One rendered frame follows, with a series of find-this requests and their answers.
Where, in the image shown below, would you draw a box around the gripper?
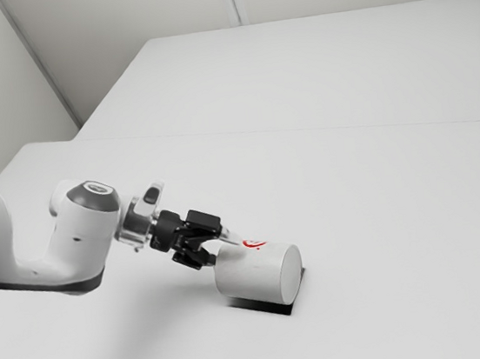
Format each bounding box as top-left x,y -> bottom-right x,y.
146,201 -> 248,277

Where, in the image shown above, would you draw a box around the white mug with red print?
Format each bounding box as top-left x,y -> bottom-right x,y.
209,229 -> 308,315

